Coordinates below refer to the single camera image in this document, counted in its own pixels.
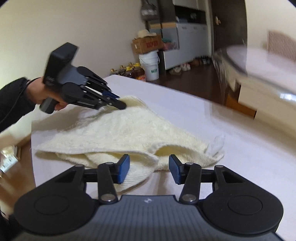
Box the cream terry towel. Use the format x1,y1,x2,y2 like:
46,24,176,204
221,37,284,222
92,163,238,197
36,96,225,192

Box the person's left forearm black sleeve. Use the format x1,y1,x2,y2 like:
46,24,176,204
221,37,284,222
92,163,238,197
0,77,35,132

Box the person's left hand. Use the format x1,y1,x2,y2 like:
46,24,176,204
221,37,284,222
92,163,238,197
26,77,68,110

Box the bottles on floor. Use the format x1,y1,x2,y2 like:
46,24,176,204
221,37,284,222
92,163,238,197
109,62,146,81

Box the white plastic bucket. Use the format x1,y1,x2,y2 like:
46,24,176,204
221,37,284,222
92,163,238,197
138,50,159,81

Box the cardboard box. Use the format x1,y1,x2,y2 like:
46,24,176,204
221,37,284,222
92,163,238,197
132,35,163,54

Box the straw hat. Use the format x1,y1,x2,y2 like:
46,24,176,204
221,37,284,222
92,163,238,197
137,29,157,39

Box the grey white cabinet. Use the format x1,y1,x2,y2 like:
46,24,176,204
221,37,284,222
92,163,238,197
144,1,209,72

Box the hanging grey bag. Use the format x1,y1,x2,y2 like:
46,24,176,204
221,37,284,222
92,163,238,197
140,0,159,21

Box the shoes on floor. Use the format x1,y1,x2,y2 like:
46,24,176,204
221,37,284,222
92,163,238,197
169,55,212,75

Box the dining table with glass top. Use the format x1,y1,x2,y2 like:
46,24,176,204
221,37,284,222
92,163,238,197
212,45,295,137

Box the dark brown door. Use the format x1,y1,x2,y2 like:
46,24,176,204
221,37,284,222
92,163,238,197
211,0,247,51

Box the quilted beige chair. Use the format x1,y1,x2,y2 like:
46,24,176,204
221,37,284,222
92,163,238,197
267,30,295,61

